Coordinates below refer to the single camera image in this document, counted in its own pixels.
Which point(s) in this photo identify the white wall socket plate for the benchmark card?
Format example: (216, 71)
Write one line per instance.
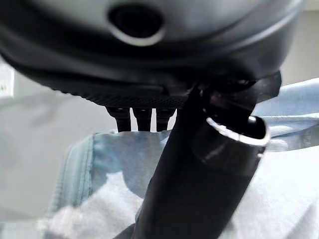
(5, 81)

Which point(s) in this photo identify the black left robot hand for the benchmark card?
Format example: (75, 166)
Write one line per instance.
(174, 62)

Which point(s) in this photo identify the light blue garment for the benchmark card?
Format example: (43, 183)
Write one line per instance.
(281, 189)

